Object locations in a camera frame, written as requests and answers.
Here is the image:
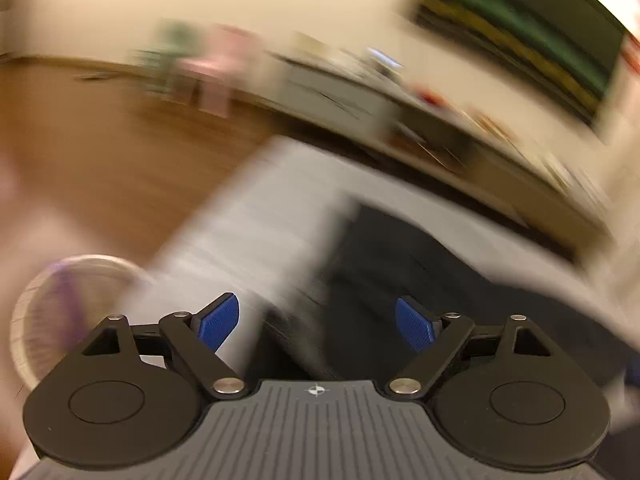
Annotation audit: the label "black trousers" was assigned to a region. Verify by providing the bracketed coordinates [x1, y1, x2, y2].
[264, 204, 639, 387]

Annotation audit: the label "white laundry basket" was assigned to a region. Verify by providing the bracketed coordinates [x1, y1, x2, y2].
[10, 255, 150, 390]

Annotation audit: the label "long grey TV cabinet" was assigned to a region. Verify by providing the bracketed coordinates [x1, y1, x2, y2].
[270, 54, 611, 259]

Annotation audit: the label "pink plastic kids chair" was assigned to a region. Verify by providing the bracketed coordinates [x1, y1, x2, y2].
[171, 25, 259, 118]

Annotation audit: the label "green plastic kids chair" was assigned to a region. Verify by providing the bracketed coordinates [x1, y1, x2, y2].
[134, 18, 200, 96]

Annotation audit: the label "wall television with cloth cover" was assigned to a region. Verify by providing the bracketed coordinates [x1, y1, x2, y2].
[411, 0, 627, 125]

